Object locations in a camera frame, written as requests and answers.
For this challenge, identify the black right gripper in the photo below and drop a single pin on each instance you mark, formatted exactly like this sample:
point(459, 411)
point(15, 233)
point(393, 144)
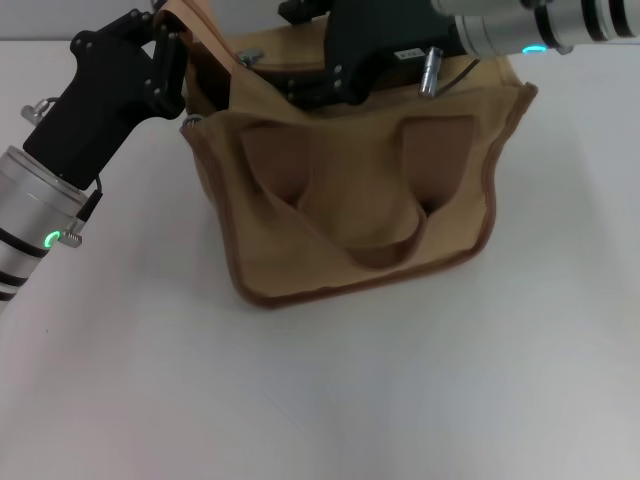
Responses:
point(390, 40)

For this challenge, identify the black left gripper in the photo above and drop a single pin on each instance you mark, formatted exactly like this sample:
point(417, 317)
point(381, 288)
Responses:
point(110, 95)

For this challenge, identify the silver metal zipper pull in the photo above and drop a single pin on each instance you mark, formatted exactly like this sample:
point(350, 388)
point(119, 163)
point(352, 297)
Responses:
point(250, 56)

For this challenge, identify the khaki canvas food bag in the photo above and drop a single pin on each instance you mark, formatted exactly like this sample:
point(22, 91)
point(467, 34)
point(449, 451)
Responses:
point(350, 200)

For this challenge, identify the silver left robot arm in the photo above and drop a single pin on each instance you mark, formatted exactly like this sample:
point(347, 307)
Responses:
point(30, 220)

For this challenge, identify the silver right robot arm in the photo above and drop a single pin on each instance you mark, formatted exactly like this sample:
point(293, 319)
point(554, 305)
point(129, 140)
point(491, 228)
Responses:
point(540, 25)

